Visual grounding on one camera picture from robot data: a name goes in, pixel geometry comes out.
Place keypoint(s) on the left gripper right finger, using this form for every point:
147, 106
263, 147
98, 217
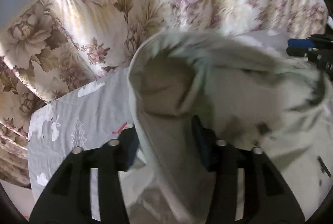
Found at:
267, 196

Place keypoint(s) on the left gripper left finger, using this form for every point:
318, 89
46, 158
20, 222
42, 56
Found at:
66, 197

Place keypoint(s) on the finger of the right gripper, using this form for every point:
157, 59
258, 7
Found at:
314, 41
322, 58

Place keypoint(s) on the cream white garment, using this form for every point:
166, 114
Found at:
307, 163

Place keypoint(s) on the grey patterned bed sheet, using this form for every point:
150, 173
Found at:
78, 114

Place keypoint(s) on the floral curtain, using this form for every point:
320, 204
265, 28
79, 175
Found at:
52, 47

